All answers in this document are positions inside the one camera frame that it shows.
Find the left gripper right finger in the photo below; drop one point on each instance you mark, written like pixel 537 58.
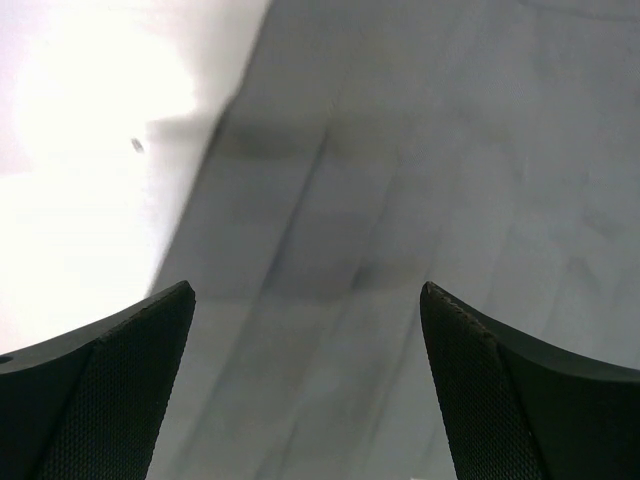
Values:
pixel 516 407

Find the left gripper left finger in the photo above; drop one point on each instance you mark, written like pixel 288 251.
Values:
pixel 89 404

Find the grey pleated skirt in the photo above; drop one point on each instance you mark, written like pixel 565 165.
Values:
pixel 491 147

